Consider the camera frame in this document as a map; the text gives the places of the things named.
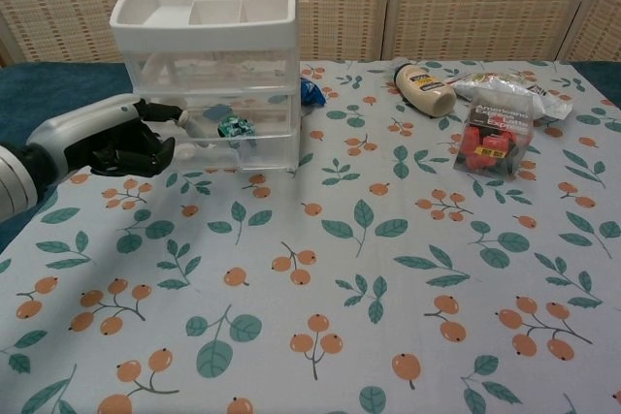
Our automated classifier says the cream mayonnaise squeeze bottle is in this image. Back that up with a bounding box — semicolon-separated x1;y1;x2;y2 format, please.
393;63;458;119

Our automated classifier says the floral leaf berry tablecloth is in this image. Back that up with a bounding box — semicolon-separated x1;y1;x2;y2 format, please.
0;60;621;414

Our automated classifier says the blue crumpled wrapper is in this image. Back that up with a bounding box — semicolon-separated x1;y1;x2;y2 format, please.
297;76;328;108

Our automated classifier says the clear bag of coffee capsules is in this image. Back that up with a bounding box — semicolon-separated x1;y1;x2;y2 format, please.
451;84;538;182

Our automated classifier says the clear drawer at organizer base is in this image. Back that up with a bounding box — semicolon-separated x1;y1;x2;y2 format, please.
241;135;296;173

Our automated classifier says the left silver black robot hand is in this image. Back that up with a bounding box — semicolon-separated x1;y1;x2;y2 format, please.
26;93;192;188

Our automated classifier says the clear drawer with small parts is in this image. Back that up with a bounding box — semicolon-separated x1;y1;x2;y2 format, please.
137;88;297;175

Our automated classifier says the white plastic drawer organizer frame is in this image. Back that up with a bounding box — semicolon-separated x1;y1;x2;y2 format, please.
109;0;299;175

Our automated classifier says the woven bamboo folding screen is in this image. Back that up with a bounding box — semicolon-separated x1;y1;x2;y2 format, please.
0;0;621;68

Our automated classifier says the clear drawer under tray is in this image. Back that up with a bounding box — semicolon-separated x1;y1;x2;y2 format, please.
121;43;296;91

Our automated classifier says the silver snack bag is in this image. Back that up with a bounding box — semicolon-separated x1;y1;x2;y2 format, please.
452;70;574;122

